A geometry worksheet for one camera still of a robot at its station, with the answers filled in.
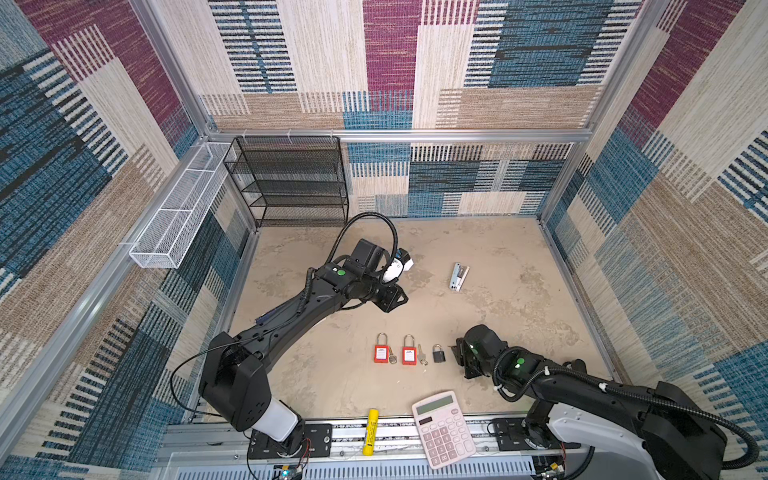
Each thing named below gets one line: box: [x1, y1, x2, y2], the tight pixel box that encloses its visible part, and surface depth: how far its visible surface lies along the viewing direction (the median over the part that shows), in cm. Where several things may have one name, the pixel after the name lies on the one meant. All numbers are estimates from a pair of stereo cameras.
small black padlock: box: [432, 343, 446, 363], surface depth 89 cm
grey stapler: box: [449, 262, 470, 292], surface depth 103 cm
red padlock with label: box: [374, 332, 391, 364], surface depth 88 cm
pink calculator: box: [412, 391, 477, 469], surface depth 75 cm
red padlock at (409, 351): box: [402, 333, 417, 366], surface depth 88 cm
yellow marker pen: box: [363, 408, 380, 456], surface depth 75 cm
